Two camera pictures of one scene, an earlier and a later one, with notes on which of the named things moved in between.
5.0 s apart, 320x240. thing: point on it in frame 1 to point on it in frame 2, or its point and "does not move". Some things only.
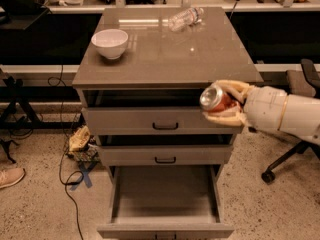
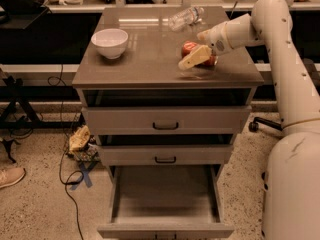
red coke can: x=215 y=99 to x=189 y=46
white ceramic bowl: x=110 y=42 does not move
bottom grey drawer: x=166 y=202 does not move
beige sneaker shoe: x=10 y=176 does not move
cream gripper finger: x=231 y=117 to x=198 y=56
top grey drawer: x=156 y=121 does not move
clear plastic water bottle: x=185 y=19 does not move
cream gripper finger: x=237 y=88 to x=203 y=36
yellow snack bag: x=79 y=139 does not move
